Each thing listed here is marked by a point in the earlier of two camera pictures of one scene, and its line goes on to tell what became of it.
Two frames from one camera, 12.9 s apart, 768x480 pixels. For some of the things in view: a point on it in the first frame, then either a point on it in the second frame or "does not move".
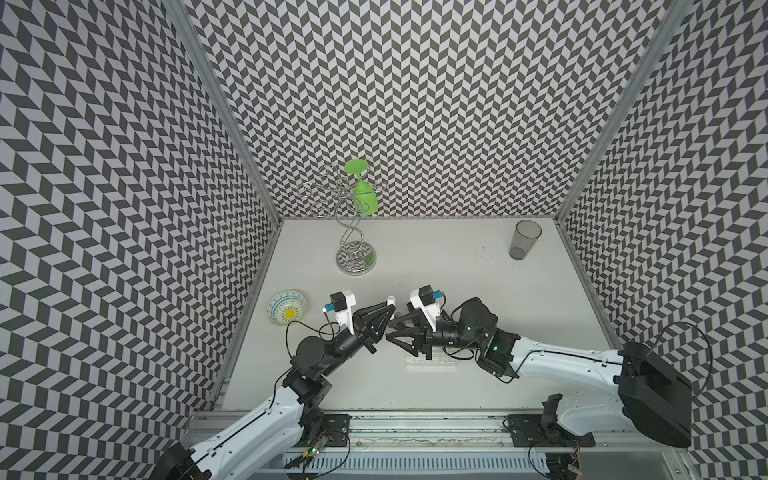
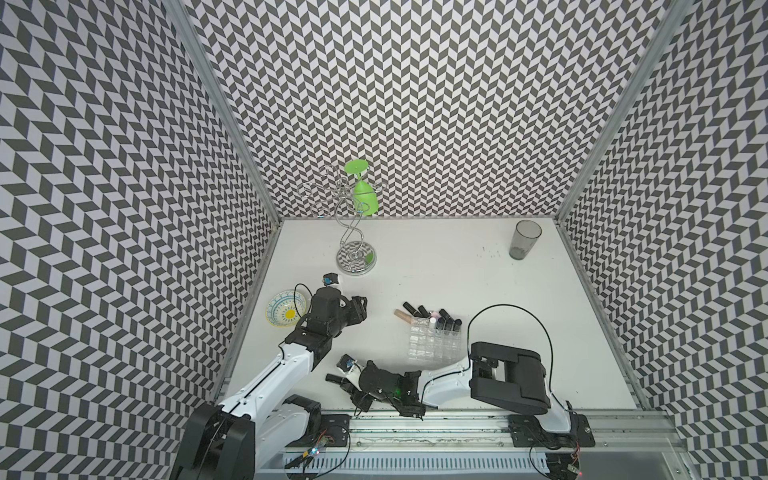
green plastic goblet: (365, 198) does not move
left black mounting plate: (335, 432) does not move
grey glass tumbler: (527, 232) does not move
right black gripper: (421, 331) → (356, 396)
